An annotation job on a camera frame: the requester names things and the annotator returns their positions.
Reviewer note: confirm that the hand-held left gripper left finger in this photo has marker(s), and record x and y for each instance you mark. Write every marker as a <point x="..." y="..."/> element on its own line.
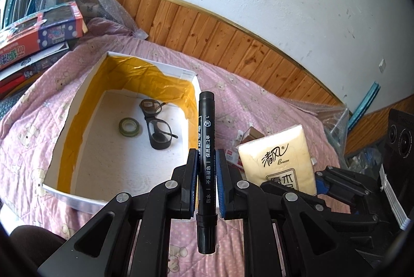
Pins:
<point x="193" y="180"/>

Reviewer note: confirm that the red printed flat box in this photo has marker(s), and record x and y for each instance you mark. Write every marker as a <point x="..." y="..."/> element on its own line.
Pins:
<point x="29" y="58"/>

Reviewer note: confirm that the pink bear print blanket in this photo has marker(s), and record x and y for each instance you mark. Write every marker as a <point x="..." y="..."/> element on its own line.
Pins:
<point x="38" y="121"/>

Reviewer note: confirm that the green tape roll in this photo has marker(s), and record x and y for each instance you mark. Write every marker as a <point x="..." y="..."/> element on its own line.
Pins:
<point x="129" y="134"/>

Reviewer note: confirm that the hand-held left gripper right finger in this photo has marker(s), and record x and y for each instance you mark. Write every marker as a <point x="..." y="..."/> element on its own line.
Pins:
<point x="221" y="181"/>

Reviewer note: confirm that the white box with yellow lining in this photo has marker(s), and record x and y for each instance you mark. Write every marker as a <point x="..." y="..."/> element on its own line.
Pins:
<point x="106" y="134"/>

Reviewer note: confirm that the dark cloth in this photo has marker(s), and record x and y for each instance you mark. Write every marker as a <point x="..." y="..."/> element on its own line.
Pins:
<point x="32" y="241"/>

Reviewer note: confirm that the wooden headboard with gold trim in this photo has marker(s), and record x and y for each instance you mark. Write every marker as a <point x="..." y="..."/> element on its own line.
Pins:
<point x="226" y="44"/>

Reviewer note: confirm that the red white small pack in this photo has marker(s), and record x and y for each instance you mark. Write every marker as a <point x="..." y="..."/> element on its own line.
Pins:
<point x="233" y="161"/>

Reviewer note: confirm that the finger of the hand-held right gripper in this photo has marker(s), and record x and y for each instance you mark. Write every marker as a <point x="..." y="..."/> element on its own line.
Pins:
<point x="336" y="210"/>
<point x="342" y="180"/>

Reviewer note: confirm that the cream tissue pack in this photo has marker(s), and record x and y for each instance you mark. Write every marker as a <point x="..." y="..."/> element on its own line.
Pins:
<point x="275" y="160"/>

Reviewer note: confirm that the black marker pen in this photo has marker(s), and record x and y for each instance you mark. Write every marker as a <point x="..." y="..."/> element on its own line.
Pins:
<point x="207" y="141"/>

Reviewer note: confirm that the black framed glasses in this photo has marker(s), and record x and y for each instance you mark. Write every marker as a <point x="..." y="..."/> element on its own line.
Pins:
<point x="149" y="131"/>

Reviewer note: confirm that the teal plastic strip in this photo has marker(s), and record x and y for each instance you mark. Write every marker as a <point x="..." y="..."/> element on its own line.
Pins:
<point x="365" y="102"/>

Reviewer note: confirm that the white charger plug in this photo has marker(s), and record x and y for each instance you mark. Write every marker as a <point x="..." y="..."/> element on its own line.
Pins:
<point x="240" y="136"/>

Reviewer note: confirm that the white wall outlet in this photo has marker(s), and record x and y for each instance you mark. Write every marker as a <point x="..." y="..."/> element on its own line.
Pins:
<point x="383" y="65"/>

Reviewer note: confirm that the blue red toy box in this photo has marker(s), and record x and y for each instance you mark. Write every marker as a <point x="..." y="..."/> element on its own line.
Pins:
<point x="55" y="34"/>

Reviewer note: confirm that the small gold black box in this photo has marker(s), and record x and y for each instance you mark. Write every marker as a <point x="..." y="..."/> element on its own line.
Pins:
<point x="254" y="134"/>

